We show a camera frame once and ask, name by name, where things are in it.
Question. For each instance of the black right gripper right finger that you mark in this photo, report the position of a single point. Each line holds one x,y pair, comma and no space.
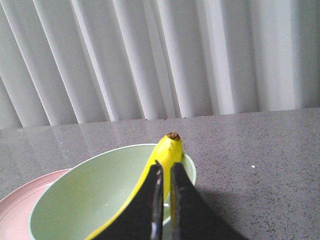
191,217

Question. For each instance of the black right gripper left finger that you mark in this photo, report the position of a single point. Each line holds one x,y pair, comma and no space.
142,219

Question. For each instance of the yellow banana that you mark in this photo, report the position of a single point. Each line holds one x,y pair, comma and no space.
169,150

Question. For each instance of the green ribbed bowl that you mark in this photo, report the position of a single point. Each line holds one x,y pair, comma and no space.
88,195

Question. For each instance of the pink plate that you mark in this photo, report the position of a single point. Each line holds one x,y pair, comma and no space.
16,208

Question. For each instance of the white pleated curtain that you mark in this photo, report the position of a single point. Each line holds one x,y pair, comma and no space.
86,61

